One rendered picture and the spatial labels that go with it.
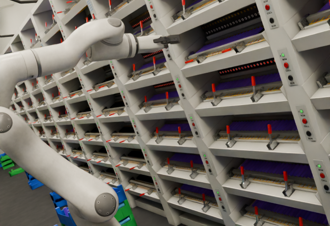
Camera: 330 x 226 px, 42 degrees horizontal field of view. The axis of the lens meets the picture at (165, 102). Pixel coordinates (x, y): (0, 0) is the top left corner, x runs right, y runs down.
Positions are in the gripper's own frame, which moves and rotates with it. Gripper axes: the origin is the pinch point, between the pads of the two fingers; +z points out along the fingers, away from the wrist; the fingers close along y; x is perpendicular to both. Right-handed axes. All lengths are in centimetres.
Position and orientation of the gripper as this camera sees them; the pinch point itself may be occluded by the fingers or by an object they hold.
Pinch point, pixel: (171, 41)
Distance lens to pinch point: 159.9
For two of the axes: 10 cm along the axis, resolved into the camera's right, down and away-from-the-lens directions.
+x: -1.6, -9.9, -0.1
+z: 8.8, -1.5, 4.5
